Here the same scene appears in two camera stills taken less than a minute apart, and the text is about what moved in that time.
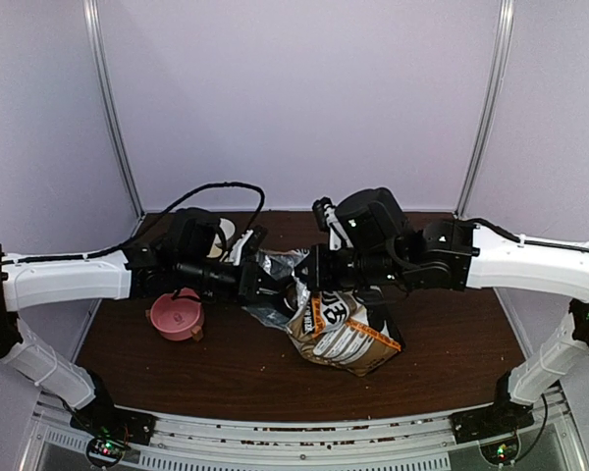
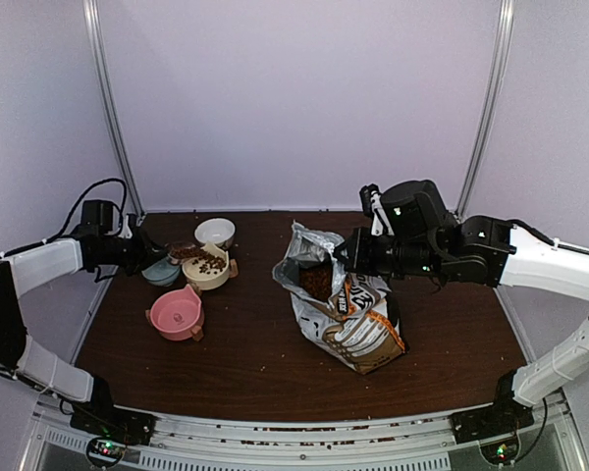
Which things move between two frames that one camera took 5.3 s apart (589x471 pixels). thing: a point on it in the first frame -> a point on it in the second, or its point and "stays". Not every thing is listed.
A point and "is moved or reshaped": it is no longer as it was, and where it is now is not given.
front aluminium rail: [183, 442] stays
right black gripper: [320, 279] -> [358, 261]
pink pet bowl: [176, 319] stays
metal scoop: [291, 296] is moved or reshaped
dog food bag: [345, 331] is moved or reshaped
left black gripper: [250, 274] -> [146, 254]
